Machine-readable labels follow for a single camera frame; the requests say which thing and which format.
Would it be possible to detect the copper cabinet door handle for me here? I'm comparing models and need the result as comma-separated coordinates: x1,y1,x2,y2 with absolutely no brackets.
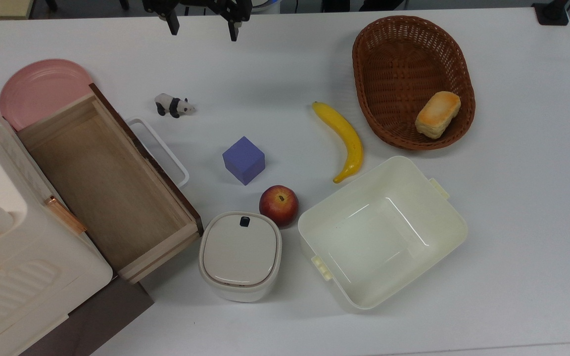
44,195,88,235

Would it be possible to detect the wooden drawer with brown face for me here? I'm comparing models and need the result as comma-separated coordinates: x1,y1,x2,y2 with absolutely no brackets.
17,83,204,285

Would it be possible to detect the black and white panda toy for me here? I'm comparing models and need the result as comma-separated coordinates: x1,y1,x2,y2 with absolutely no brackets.
154,93,196,119

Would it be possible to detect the white lidded small bin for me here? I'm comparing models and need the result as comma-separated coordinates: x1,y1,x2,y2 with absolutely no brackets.
198,211,283,303

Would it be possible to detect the cream square plastic container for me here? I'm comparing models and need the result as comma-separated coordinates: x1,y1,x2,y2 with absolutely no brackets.
297,156,469,312

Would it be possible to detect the purple cube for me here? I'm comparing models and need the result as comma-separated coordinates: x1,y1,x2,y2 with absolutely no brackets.
222,136,266,186

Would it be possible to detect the red apple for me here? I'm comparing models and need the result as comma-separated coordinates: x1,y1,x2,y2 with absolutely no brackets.
259,185,299,228

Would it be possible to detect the pink plastic plate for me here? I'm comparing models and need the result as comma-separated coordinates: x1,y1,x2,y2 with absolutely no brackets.
0,59,95,132

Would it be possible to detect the yellow banana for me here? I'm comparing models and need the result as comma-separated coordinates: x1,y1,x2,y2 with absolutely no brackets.
312,101,364,184

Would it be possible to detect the white drawer handle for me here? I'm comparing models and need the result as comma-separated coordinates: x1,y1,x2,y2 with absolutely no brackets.
125,117,190,189

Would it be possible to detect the cream plastic cabinet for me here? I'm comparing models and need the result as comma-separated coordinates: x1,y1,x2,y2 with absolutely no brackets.
0,84,114,356

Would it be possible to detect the orange bread loaf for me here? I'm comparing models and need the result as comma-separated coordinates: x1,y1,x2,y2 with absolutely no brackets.
415,91,462,139

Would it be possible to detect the brown wicker basket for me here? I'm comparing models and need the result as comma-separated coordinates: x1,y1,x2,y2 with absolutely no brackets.
352,15,476,151

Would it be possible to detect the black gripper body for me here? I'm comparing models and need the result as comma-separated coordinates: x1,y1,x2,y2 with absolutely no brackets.
142,0,254,23

